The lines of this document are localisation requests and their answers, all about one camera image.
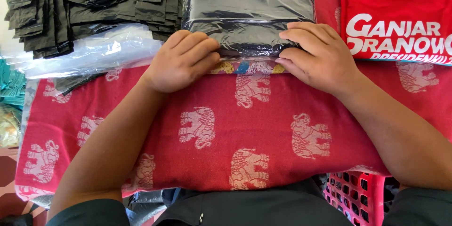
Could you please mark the person's right hand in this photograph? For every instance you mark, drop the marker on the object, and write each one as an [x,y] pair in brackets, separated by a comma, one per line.
[323,58]

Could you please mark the person's left hand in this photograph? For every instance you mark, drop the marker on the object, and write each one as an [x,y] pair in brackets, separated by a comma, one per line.
[180,64]

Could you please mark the black shirt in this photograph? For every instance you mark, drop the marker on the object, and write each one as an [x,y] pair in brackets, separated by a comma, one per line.
[247,10]

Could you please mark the red elephant pattern cloth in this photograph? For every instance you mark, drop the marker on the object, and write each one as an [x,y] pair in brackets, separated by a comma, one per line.
[226,130]

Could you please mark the red printed t-shirt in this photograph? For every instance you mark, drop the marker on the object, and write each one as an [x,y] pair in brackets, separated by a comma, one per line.
[397,14]

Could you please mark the clear plastic bags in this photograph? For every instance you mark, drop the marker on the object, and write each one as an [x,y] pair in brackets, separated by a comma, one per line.
[88,55]

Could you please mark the pile of black folded shirts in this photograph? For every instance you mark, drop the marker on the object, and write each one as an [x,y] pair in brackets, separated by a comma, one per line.
[88,3]

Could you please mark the red plastic basket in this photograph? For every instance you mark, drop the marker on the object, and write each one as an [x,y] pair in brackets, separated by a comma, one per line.
[355,197]

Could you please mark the person's dark shirt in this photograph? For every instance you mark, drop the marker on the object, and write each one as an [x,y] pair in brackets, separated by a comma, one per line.
[247,206]

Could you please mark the stack of teal folded cloths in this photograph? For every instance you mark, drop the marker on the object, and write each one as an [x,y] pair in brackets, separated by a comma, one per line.
[12,83]

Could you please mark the crumpled yellowish plastic bag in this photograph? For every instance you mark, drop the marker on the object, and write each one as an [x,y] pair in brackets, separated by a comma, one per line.
[10,125]

